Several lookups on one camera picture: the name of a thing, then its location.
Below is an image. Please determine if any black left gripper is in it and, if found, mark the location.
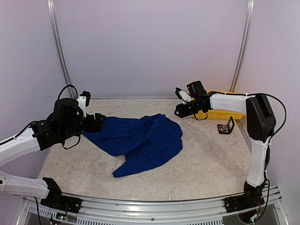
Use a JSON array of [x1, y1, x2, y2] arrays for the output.
[[61, 112, 105, 140]]

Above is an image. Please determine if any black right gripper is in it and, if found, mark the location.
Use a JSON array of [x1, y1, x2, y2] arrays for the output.
[[174, 99, 203, 118]]

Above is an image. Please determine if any yellow plastic tray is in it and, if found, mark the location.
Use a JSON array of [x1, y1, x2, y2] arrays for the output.
[[188, 90, 247, 120]]

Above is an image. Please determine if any black brooch box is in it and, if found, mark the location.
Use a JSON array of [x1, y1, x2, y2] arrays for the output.
[[217, 116, 235, 135]]

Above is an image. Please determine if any blue printed t-shirt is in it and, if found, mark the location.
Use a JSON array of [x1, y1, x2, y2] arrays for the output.
[[83, 113, 183, 178]]

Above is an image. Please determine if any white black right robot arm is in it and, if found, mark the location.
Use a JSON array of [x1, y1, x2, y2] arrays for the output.
[[174, 88, 276, 208]]

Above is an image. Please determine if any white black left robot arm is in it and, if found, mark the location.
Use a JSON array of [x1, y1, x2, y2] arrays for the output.
[[0, 91, 106, 209]]

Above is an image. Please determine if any brooch in box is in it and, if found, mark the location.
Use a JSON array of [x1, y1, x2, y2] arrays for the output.
[[218, 125, 228, 132]]

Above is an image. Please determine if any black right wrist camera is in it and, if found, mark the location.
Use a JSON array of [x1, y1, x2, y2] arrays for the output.
[[187, 81, 207, 99]]

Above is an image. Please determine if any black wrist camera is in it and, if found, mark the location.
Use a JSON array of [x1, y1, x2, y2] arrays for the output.
[[187, 81, 207, 99], [52, 98, 83, 123]]

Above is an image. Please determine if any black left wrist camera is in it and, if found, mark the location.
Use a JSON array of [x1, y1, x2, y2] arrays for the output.
[[52, 98, 83, 123]]

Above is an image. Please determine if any right aluminium frame post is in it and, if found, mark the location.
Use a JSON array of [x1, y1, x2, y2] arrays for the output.
[[230, 0, 255, 92]]

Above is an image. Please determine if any aluminium frame post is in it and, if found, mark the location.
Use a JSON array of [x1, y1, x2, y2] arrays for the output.
[[230, 0, 255, 92], [46, 0, 72, 85]]

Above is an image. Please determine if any left aluminium frame post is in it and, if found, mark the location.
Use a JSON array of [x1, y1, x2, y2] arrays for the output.
[[46, 0, 72, 85]]

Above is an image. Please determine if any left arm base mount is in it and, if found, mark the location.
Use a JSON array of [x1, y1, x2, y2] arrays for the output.
[[41, 195, 82, 214]]

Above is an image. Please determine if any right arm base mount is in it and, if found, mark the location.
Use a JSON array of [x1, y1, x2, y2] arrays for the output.
[[224, 195, 265, 213]]

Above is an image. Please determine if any front aluminium rail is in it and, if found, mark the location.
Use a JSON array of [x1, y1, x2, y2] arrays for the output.
[[22, 185, 282, 225]]

